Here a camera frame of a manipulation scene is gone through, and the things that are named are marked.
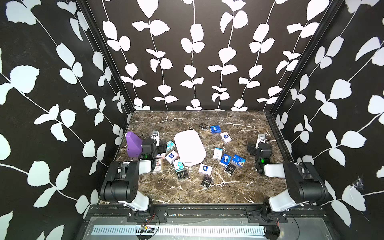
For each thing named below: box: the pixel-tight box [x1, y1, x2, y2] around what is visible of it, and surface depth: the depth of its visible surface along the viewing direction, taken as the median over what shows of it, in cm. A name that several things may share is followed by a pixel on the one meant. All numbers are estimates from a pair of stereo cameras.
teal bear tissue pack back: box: [166, 140, 176, 152], surface depth 100 cm
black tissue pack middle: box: [177, 170, 189, 180], surface depth 87 cm
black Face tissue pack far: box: [199, 123, 210, 131], surface depth 111 cm
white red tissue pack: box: [152, 158, 163, 174], surface depth 90 cm
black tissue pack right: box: [224, 163, 237, 176], surface depth 90 cm
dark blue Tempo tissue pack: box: [210, 125, 222, 134], surface depth 109 cm
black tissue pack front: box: [200, 175, 213, 189], surface depth 85 cm
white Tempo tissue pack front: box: [198, 163, 213, 176], surface depth 89 cm
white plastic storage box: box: [174, 129, 207, 167], surface depth 95 cm
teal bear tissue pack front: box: [173, 160, 185, 173], surface depth 90 cm
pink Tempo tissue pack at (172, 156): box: [165, 150, 180, 164], surface depth 94 cm
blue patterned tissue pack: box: [231, 154, 247, 168], surface depth 93 cm
